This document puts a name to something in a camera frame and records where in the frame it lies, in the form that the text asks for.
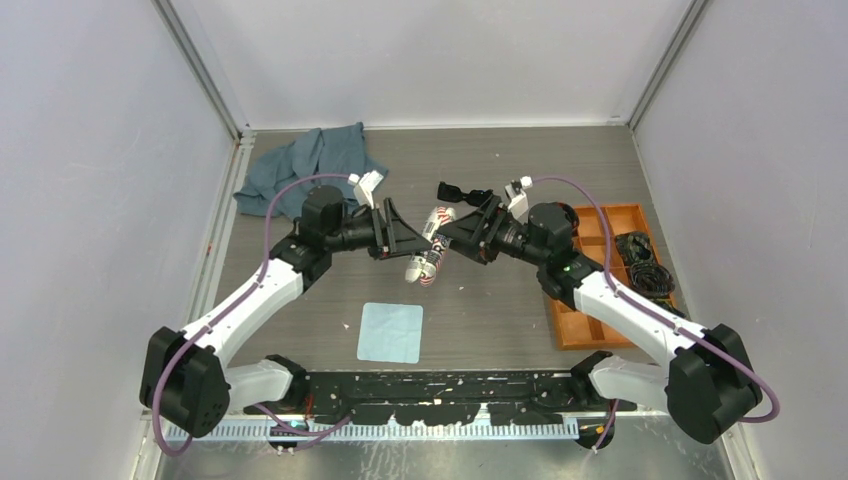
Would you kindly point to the dark braided rolled belt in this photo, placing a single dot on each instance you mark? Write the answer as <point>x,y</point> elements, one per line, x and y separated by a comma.
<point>651,280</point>

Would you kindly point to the patterned glasses case tan lining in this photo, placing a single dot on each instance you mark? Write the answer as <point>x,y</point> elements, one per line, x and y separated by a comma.
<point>423,267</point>

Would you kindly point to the white slotted cable duct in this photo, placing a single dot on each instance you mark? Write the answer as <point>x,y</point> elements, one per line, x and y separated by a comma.
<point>249,430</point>

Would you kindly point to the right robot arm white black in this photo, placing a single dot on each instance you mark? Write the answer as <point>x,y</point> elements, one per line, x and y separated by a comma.
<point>702,377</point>

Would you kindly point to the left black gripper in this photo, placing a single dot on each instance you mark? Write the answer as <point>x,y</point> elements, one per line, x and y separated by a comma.
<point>404,240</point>

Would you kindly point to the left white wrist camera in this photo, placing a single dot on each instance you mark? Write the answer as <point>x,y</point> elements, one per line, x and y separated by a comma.
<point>364,187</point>

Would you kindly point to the crumpled grey-blue cloth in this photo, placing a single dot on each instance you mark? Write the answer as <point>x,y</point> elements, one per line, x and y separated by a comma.
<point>306,162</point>

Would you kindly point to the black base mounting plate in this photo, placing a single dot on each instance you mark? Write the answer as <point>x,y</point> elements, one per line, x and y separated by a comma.
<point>430,397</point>

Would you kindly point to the camouflage rolled belt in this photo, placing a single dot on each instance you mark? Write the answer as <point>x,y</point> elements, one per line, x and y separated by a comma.
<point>635,247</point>

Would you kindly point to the light blue cleaning cloth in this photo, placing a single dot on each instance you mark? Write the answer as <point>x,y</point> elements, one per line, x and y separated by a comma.
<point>390,333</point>

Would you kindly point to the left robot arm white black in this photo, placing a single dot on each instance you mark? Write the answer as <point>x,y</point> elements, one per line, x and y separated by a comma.
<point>187,377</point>

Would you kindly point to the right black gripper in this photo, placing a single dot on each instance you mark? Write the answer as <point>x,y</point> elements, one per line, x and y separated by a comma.
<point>470,232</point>

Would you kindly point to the orange compartment tray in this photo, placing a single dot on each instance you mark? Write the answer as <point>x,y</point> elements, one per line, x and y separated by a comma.
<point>590,326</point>

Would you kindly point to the black sunglasses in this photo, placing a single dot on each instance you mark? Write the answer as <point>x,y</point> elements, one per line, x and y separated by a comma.
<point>453,194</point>

